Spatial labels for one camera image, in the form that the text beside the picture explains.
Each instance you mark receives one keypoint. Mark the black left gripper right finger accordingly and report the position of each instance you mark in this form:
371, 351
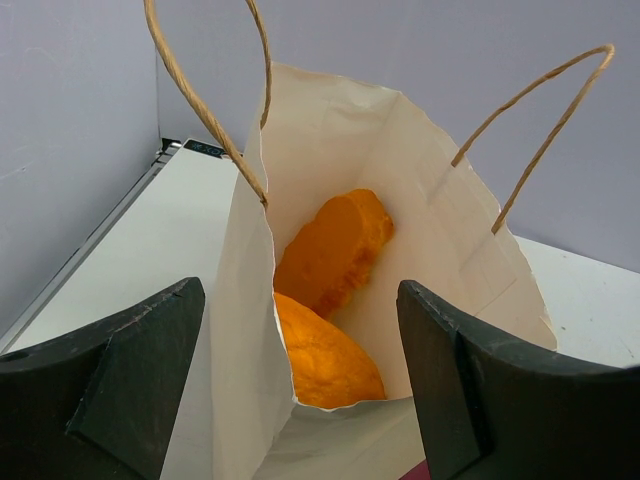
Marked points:
493, 406

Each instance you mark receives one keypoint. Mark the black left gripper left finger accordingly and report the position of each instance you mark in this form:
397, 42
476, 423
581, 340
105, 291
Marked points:
100, 402

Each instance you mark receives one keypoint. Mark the golden turnover bread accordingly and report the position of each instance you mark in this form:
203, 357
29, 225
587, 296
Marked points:
329, 369

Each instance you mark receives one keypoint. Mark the round orange bun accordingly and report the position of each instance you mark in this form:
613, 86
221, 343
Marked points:
333, 255

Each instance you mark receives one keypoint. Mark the blue label sticker left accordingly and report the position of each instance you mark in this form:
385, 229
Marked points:
204, 148

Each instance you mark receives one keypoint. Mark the aluminium frame rail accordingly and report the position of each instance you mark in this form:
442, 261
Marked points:
168, 148

